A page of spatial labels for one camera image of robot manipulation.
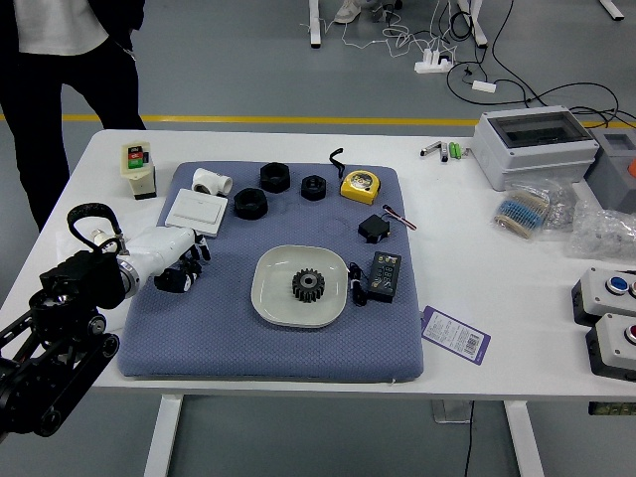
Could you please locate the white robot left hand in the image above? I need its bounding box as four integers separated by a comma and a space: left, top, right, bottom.
121, 226, 213, 295

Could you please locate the big black gear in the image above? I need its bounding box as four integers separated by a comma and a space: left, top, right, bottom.
291, 267, 327, 303

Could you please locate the big black hex nut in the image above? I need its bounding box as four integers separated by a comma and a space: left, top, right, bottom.
259, 162, 291, 194
234, 187, 269, 221

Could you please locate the small black hex nut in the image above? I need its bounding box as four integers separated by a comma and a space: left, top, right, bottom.
300, 174, 328, 202

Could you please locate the button box with blue button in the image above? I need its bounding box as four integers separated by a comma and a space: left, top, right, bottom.
569, 266, 636, 328

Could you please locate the grey box with orange button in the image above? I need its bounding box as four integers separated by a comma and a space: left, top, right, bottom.
583, 127, 636, 215

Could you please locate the button box with red button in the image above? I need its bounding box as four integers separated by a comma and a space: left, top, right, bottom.
584, 312, 636, 383

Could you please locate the white pipe tee fitting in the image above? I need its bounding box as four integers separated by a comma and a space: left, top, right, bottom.
191, 167, 234, 199

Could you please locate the white square plate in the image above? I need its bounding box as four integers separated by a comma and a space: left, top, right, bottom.
250, 243, 348, 329

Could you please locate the blue-grey quilted mat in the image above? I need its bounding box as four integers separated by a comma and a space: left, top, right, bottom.
116, 161, 426, 383

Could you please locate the person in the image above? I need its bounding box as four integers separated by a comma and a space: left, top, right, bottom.
0, 0, 148, 234

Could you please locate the white table leg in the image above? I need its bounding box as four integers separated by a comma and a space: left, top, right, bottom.
504, 399, 546, 477
143, 395, 183, 477

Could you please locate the yellow tape measure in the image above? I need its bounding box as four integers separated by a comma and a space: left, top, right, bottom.
327, 147, 382, 204

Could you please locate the black digital display module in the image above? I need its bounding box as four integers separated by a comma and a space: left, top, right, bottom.
365, 250, 402, 303

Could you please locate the white background desk leg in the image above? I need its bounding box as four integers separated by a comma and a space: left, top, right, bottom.
456, 0, 488, 49
598, 0, 626, 22
307, 0, 323, 50

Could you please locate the white shoe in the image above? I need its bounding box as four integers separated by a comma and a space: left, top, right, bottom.
333, 0, 367, 25

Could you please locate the purple paper tag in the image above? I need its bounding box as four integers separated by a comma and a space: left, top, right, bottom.
420, 304, 492, 368

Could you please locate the white power strip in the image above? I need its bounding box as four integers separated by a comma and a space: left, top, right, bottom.
414, 49, 456, 75

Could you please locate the bag of blue resistors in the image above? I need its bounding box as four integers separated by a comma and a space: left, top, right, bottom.
493, 179, 556, 243

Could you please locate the clear bag of small parts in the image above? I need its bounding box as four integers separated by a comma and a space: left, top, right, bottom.
541, 178, 587, 235

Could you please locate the bubble wrap bag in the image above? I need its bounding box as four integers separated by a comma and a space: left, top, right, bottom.
563, 201, 636, 262

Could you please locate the white wall switch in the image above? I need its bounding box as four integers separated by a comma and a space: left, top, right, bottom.
157, 188, 230, 240

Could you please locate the beige push-button switch box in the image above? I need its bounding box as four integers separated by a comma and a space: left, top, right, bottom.
121, 141, 158, 202

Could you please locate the black bundled cable plug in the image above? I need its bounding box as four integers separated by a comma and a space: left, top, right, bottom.
347, 261, 369, 307

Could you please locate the black servo with wires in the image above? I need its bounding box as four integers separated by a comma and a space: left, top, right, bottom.
358, 204, 417, 244

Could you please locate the white floor cable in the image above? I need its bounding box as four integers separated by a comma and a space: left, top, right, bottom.
297, 0, 461, 60

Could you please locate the grey under-table bracket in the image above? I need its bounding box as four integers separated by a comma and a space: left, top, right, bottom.
430, 398, 473, 424

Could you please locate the black floor cable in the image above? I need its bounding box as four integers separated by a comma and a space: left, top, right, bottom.
445, 0, 636, 131

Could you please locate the grey enclosure with clear lid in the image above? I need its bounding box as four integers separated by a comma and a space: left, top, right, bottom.
469, 104, 601, 192

